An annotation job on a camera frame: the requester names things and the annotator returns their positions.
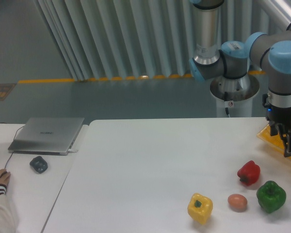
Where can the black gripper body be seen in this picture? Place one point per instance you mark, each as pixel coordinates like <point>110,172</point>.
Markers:
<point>278,108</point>

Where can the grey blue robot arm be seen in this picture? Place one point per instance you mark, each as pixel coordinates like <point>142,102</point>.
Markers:
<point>271,53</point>

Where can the striped sleeve forearm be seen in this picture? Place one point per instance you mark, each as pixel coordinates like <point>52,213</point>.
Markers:
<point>7,222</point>

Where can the yellow plastic basket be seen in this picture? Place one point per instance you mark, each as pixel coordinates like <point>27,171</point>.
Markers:
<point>274,141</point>

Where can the red bell pepper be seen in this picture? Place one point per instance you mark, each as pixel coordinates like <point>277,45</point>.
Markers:
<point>249,173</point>

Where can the green bell pepper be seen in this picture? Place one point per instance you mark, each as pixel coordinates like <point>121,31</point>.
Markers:
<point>271,196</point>

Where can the brown egg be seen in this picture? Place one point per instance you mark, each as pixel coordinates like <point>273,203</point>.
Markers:
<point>237,202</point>

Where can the yellow bell pepper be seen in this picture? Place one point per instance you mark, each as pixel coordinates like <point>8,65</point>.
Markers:
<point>200,208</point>

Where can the silver laptop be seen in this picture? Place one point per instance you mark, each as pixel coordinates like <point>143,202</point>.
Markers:
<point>47,135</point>

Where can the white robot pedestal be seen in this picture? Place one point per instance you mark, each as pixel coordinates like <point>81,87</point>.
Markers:
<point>234,98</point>

